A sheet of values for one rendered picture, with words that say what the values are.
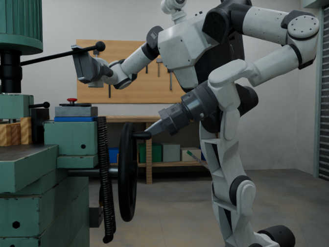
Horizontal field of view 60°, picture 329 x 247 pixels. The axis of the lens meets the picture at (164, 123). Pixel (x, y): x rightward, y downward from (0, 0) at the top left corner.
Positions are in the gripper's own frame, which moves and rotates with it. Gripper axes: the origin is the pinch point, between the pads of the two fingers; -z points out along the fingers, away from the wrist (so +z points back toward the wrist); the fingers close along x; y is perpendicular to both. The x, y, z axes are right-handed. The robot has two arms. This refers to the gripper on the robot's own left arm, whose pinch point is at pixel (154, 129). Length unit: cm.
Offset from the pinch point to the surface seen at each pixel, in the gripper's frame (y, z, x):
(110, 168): -3.3, -17.1, -0.7
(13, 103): 25.6, -30.4, 5.5
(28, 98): 24.7, -27.4, 8.3
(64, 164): 6.7, -24.4, -7.6
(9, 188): 14.0, -27.1, -27.3
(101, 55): 13, -33, 351
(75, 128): 12.8, -17.7, -3.7
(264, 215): -172, 36, 129
